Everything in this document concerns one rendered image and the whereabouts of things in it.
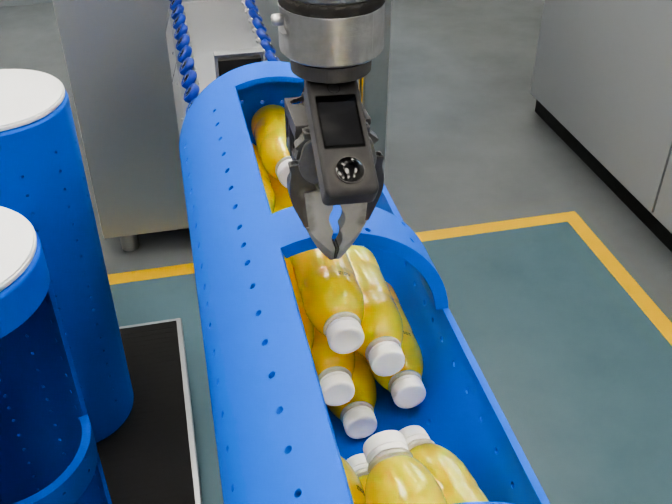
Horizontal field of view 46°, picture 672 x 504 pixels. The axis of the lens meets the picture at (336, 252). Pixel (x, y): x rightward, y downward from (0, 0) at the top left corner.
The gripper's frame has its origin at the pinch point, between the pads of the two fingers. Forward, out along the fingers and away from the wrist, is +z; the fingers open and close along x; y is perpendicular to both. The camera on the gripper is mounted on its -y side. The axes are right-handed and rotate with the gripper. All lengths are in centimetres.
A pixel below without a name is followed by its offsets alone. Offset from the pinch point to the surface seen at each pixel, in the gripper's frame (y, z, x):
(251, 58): 90, 16, -3
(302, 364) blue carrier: -13.2, 1.6, 5.9
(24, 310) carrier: 31, 26, 38
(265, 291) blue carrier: -1.6, 2.5, 7.5
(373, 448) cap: -18.5, 7.9, 0.8
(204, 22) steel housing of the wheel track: 153, 31, 3
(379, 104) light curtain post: 105, 37, -34
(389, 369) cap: -2.3, 15.4, -5.6
